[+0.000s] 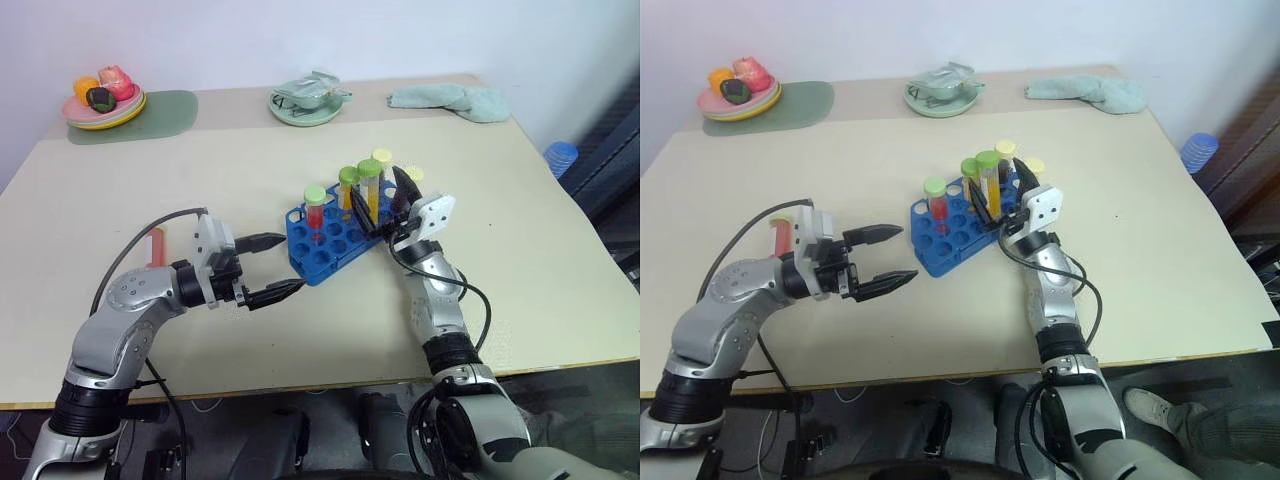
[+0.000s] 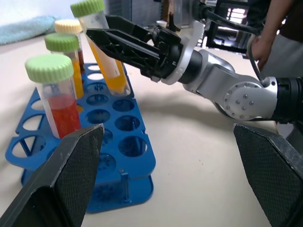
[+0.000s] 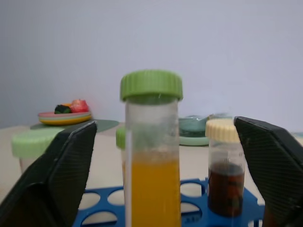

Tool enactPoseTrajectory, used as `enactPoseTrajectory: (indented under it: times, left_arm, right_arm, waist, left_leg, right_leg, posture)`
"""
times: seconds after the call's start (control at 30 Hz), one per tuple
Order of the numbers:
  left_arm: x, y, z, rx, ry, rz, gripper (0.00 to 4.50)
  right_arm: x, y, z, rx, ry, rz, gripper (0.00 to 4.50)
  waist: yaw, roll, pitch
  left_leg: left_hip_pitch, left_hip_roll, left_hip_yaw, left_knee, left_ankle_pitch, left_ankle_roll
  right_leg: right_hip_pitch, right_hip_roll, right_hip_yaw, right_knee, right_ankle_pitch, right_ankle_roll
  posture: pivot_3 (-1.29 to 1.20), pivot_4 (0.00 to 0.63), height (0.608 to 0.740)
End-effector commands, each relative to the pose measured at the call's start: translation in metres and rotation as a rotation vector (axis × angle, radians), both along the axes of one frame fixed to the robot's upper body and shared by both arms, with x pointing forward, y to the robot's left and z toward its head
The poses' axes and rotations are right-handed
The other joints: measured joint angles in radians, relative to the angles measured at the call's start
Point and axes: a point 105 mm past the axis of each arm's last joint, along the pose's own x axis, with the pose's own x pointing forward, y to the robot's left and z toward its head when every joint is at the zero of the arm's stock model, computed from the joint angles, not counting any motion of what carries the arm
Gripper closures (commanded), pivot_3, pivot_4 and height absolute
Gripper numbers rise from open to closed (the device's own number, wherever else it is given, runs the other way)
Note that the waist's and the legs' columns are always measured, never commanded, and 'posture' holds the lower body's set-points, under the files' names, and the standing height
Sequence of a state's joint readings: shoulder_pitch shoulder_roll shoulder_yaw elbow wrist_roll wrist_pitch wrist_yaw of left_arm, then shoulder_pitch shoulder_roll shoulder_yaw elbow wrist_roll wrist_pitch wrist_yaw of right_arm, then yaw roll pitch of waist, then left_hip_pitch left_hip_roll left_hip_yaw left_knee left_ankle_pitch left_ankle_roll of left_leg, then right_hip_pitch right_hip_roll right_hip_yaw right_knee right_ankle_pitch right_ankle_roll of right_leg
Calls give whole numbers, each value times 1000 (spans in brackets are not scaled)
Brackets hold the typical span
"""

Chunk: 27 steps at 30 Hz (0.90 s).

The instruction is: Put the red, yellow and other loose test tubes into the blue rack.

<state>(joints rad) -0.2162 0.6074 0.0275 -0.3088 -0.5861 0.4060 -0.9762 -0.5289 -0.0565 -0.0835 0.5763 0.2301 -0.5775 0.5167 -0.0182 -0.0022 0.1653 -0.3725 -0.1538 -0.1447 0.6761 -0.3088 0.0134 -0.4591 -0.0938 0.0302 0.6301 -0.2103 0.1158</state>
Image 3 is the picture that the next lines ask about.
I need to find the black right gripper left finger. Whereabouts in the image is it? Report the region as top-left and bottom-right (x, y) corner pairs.
(0, 121), (98, 227)

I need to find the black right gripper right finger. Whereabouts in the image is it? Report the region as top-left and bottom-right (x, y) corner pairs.
(233, 116), (303, 227)

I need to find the yellow liquid tube green cap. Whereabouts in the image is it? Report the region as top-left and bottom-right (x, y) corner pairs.
(120, 69), (184, 227)

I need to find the blue test tube rack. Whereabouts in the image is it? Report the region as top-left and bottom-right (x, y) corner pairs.
(71, 177), (266, 227)

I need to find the pale green capped tube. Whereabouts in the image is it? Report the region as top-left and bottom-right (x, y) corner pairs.
(11, 129), (63, 174)

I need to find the dark brown tube cream cap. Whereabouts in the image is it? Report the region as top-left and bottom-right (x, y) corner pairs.
(205, 119), (246, 218)

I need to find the stack of pastel plates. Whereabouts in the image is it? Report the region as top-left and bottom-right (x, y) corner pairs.
(38, 110), (92, 126)

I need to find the dark green toy vegetable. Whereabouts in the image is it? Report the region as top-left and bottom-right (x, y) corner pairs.
(54, 104), (72, 114)

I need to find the orange liquid tube green cap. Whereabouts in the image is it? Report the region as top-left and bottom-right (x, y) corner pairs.
(116, 126), (127, 185)

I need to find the red toy fruit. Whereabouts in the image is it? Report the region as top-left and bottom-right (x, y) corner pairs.
(70, 99), (90, 114)

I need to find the mint green plate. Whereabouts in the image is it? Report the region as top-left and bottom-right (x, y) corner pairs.
(178, 135), (210, 147)

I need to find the teal bowl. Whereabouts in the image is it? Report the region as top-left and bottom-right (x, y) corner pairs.
(178, 115), (214, 138)

